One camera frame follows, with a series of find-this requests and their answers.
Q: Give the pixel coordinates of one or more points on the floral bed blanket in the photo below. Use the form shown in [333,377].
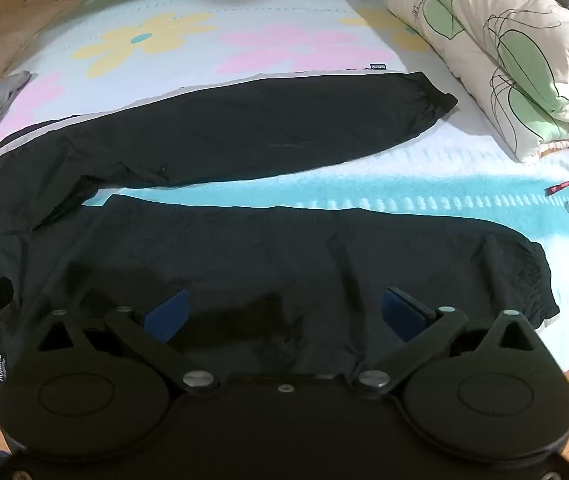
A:
[264,25]

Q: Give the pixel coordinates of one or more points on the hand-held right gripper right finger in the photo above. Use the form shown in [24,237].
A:
[404,312]

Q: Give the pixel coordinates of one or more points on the black pants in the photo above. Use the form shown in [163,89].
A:
[264,132]

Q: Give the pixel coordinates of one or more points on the floral cream pillows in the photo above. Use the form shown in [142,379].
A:
[509,60]

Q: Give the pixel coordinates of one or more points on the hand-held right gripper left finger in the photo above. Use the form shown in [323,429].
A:
[167,315]

